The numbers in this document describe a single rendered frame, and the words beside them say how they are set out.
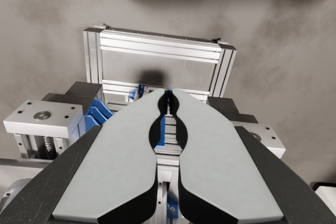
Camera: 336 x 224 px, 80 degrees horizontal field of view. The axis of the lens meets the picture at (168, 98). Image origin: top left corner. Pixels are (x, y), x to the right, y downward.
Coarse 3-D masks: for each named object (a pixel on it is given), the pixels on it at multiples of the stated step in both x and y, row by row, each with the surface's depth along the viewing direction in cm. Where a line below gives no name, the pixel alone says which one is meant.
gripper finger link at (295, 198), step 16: (240, 128) 8; (256, 144) 8; (256, 160) 7; (272, 160) 7; (272, 176) 6; (288, 176) 6; (272, 192) 6; (288, 192) 6; (304, 192) 6; (288, 208) 6; (304, 208) 6; (320, 208) 6
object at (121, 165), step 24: (144, 96) 11; (120, 120) 9; (144, 120) 9; (96, 144) 8; (120, 144) 8; (144, 144) 8; (96, 168) 7; (120, 168) 7; (144, 168) 7; (72, 192) 6; (96, 192) 6; (120, 192) 6; (144, 192) 6; (72, 216) 5; (96, 216) 5; (120, 216) 6; (144, 216) 7
